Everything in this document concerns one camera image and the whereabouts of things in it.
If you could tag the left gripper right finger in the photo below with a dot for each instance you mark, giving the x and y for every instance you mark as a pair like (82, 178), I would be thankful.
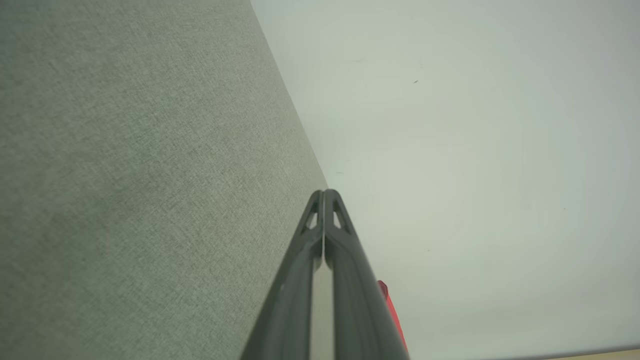
(355, 300)

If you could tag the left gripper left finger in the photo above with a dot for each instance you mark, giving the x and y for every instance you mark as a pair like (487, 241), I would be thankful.
(295, 300)

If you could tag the red and white jersey shirt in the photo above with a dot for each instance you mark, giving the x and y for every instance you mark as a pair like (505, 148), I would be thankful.
(392, 315)

